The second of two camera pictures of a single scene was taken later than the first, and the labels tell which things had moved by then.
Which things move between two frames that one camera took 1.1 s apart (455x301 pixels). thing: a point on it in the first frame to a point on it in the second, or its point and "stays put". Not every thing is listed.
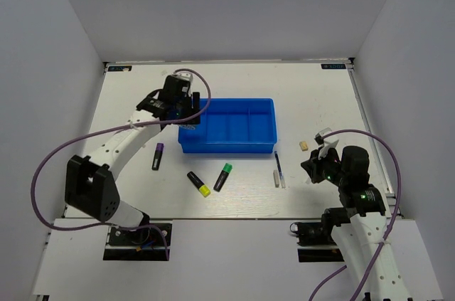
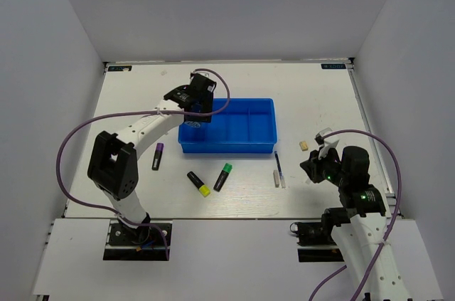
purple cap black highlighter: [160, 147] stays put
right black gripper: [312, 165] stays put
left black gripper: [195, 104] to [208, 103]
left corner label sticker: [119, 68] stays put
